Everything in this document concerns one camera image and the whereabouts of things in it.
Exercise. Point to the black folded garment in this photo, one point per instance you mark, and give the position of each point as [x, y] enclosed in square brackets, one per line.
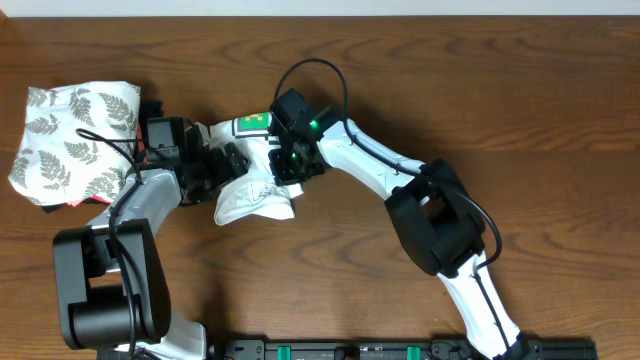
[148, 109]

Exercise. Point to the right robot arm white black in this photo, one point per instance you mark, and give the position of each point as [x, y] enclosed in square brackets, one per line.
[438, 224]

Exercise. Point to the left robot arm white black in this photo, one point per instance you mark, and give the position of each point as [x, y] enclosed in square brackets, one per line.
[112, 292]

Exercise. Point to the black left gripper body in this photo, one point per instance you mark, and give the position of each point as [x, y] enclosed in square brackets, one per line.
[210, 172]

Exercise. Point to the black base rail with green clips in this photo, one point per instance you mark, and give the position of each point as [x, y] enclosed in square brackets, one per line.
[438, 349]

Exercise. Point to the fern print folded cloth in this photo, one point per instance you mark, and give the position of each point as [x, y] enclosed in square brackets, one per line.
[54, 165]

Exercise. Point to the white t-shirt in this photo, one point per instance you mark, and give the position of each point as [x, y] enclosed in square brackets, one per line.
[255, 192]

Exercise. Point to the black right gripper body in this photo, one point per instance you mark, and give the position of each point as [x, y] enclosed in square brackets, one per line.
[290, 168]

